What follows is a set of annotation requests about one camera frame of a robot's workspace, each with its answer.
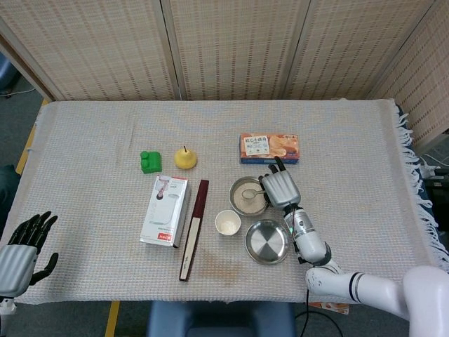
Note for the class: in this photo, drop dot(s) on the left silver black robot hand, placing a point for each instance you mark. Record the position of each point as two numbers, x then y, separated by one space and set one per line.
15 263

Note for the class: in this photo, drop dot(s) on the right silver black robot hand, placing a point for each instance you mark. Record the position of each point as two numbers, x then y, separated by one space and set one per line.
280 189

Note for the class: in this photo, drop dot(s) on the small steel spoon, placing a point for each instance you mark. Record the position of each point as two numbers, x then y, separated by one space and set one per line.
247 193

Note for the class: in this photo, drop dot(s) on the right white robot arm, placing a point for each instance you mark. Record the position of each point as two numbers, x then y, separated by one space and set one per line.
308 242

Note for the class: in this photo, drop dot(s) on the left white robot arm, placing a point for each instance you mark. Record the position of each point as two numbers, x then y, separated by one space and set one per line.
5 304

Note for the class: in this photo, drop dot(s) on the stainless steel bowl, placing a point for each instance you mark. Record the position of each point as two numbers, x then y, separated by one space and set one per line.
232 203

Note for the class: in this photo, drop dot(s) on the stainless steel plate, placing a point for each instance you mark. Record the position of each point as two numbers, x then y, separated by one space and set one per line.
267 242

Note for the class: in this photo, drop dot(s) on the white paper cup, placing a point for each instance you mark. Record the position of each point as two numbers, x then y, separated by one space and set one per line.
228 224

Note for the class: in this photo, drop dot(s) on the blue orange cookie box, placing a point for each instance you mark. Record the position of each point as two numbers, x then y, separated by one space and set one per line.
270 147

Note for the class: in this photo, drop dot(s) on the dark teal padded object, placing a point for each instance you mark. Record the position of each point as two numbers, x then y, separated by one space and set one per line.
7 189

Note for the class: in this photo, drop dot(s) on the dark red long box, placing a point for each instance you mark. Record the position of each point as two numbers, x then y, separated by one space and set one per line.
194 228

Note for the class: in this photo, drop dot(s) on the yellow toy pear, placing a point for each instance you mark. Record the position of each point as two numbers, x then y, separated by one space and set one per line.
185 159

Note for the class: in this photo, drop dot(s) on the white desk lamp box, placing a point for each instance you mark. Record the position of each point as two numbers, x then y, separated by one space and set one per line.
163 210

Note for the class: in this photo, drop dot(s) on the orange printed package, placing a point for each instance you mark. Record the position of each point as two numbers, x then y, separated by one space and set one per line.
333 308

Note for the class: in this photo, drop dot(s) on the green toy building block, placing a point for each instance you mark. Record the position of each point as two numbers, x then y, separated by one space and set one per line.
151 163

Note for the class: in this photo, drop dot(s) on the beige waffle weave tablecloth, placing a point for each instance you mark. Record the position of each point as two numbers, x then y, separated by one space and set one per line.
87 140

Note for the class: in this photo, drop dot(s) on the blue padded chair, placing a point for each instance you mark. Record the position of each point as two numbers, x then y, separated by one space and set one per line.
221 319

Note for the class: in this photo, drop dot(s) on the white power strip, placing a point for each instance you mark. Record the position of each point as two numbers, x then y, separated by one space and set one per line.
428 170

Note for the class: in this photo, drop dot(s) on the woven folding screen panel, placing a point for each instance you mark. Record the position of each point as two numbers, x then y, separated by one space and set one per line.
358 45
424 87
235 45
98 45

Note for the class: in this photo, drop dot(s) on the black box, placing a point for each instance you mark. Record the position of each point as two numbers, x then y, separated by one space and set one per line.
438 193

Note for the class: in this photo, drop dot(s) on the blue office chair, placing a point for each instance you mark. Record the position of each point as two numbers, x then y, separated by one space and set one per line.
5 70

